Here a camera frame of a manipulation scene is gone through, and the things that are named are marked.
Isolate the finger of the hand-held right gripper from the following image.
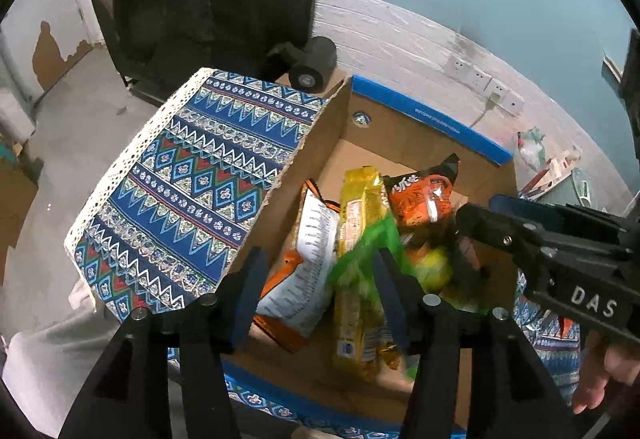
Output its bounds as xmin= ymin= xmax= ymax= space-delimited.
xmin=454 ymin=203 xmax=552 ymax=291
xmin=489 ymin=195 xmax=627 ymax=232

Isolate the white plug cable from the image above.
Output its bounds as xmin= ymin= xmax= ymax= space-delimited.
xmin=470 ymin=91 xmax=502 ymax=130

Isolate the blue patterned tablecloth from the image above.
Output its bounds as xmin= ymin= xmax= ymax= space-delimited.
xmin=64 ymin=68 xmax=583 ymax=439

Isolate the person's right hand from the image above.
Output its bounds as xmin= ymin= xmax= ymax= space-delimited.
xmin=572 ymin=334 xmax=640 ymax=415

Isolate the crumpled plastic bag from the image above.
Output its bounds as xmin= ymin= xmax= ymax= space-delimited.
xmin=517 ymin=126 xmax=551 ymax=170

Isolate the black caster wheel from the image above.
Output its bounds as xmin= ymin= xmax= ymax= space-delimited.
xmin=265 ymin=36 xmax=338 ymax=94

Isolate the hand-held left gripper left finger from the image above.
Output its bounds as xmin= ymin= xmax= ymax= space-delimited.
xmin=57 ymin=246 xmax=271 ymax=439

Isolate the white paper bag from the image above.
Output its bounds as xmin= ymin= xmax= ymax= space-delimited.
xmin=520 ymin=146 xmax=583 ymax=200

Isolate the orange and white snack bag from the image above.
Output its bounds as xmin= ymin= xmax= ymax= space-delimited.
xmin=252 ymin=179 xmax=343 ymax=354

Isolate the orange and black snack packet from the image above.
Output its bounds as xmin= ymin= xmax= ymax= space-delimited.
xmin=382 ymin=153 xmax=461 ymax=240

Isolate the light grey cloth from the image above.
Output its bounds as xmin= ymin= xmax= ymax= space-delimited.
xmin=0 ymin=279 xmax=176 ymax=439

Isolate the light blue trash bin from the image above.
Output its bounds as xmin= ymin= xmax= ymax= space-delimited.
xmin=545 ymin=166 xmax=598 ymax=210

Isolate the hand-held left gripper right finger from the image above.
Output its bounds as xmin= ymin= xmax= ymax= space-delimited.
xmin=375 ymin=246 xmax=583 ymax=439

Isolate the blue rimmed cardboard box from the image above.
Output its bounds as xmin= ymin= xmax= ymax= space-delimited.
xmin=220 ymin=75 xmax=518 ymax=435

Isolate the long yellow snack packet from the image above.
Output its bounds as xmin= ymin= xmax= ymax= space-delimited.
xmin=331 ymin=166 xmax=396 ymax=382

